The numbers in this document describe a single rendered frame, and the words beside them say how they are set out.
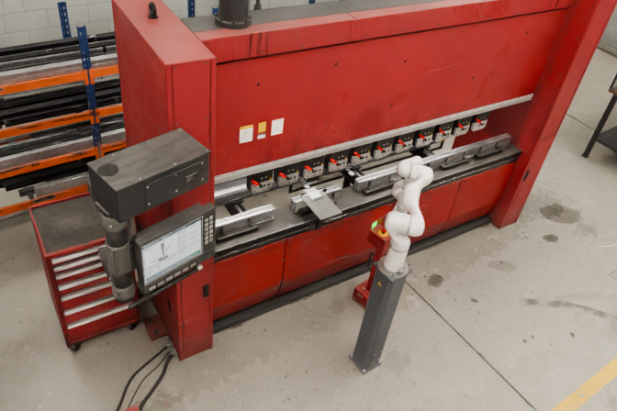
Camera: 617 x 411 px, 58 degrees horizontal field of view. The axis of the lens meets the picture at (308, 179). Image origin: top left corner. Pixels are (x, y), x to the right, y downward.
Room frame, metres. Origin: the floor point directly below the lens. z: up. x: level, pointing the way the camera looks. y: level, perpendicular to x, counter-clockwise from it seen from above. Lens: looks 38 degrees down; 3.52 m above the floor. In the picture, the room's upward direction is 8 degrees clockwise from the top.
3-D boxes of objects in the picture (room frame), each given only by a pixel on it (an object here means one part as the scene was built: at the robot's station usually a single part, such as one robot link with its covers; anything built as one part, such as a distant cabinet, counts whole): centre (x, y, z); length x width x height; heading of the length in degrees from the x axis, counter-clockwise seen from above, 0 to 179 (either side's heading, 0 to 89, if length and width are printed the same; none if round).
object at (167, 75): (2.68, 0.86, 1.15); 0.85 x 0.25 x 2.30; 36
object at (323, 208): (3.00, -0.11, 1.00); 0.26 x 0.18 x 0.01; 36
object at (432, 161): (3.86, -1.04, 0.92); 1.67 x 0.06 x 0.10; 126
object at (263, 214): (2.79, 0.42, 0.92); 0.50 x 0.06 x 0.10; 126
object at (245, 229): (2.72, 0.42, 0.89); 0.30 x 0.05 x 0.03; 126
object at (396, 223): (2.50, -0.57, 1.30); 0.19 x 0.12 x 0.24; 81
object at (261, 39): (3.49, -0.55, 2.23); 3.00 x 0.10 x 0.14; 126
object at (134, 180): (2.03, 0.73, 1.53); 0.51 x 0.25 x 0.85; 140
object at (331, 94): (3.50, -0.55, 1.74); 3.00 x 0.08 x 0.80; 126
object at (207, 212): (2.01, 0.63, 1.42); 0.45 x 0.12 x 0.36; 140
